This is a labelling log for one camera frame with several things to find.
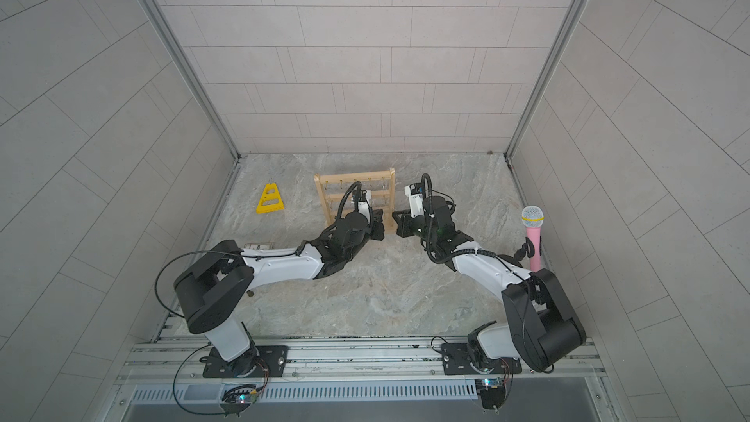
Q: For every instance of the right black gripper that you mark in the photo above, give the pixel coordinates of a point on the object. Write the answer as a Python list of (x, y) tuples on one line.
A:
[(405, 229)]

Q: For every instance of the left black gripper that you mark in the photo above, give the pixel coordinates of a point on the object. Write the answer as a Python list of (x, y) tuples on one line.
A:
[(377, 225)]

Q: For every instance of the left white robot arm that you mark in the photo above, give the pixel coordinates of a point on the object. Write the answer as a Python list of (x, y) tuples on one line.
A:
[(209, 291)]

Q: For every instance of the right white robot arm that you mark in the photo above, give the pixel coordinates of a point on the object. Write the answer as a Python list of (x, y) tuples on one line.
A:
[(541, 325)]

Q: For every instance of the wooden jewelry display stand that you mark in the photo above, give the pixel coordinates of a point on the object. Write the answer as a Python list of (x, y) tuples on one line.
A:
[(379, 188)]

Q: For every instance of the small card box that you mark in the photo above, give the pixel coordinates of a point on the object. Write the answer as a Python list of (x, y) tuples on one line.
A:
[(258, 246)]

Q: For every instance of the yellow triangular plastic piece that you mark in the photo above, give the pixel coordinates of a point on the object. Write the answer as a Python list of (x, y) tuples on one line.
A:
[(270, 200)]

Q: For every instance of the pink toy microphone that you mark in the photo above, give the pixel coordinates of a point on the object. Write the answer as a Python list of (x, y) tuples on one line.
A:
[(533, 219)]

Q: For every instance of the white ventilation grille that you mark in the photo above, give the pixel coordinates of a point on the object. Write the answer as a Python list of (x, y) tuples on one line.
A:
[(341, 391)]

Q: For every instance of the right green circuit board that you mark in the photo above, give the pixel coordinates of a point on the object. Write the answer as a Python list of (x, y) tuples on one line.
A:
[(492, 393)]

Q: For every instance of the green circuit board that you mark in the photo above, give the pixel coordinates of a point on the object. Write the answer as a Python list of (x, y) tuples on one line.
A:
[(239, 399), (492, 393)]

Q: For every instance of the left green circuit board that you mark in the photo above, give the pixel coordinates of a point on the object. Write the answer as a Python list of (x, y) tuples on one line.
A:
[(239, 399)]

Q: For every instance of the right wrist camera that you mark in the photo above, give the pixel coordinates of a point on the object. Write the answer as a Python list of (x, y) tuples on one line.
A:
[(415, 196)]

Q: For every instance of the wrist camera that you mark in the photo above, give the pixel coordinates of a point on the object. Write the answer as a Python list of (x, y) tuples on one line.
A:
[(415, 196), (361, 200)]

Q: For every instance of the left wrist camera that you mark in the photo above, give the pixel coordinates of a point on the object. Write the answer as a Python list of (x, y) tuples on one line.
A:
[(361, 200)]

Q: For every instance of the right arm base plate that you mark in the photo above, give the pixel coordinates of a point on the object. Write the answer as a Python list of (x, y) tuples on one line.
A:
[(456, 359)]

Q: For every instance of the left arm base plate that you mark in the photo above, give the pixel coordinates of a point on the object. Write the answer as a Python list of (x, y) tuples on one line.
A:
[(257, 362)]

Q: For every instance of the aluminium mounting rail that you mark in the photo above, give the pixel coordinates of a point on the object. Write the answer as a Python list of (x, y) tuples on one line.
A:
[(302, 360)]

